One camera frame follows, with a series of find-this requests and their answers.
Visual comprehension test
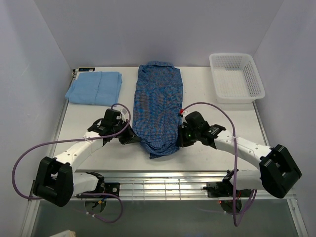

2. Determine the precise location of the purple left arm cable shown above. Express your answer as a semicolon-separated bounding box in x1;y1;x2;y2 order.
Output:
12;103;124;224

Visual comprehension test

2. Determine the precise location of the white plastic perforated basket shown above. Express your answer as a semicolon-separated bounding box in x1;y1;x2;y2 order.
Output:
209;53;265;104

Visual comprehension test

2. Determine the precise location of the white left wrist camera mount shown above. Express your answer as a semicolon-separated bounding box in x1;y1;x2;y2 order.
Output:
120;108;131;122

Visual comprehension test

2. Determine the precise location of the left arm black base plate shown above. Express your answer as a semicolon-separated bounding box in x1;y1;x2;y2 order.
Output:
76;182;120;198

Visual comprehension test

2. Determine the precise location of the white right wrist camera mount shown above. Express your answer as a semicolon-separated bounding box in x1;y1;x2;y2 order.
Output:
178;109;189;127

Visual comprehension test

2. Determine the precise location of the folded light blue shirt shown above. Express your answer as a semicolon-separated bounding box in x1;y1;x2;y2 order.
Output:
65;72;122;106

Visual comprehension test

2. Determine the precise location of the blue checked long sleeve shirt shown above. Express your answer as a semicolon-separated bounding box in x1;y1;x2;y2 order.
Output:
132;61;183;159

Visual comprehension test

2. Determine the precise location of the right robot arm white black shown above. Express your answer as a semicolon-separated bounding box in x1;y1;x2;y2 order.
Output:
177;112;302;198

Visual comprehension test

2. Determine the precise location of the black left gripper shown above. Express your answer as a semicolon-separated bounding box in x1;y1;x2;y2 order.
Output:
112;119;140;145

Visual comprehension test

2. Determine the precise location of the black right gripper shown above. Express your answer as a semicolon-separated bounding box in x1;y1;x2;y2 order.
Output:
176;123;200;147

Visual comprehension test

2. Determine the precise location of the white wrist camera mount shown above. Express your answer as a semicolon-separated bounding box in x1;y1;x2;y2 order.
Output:
178;109;189;127
120;108;131;122

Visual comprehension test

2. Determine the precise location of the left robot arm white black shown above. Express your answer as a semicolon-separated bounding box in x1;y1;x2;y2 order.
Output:
33;109;141;207

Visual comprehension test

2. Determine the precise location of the wooden block at bottom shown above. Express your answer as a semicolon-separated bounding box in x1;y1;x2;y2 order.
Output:
50;230;76;237

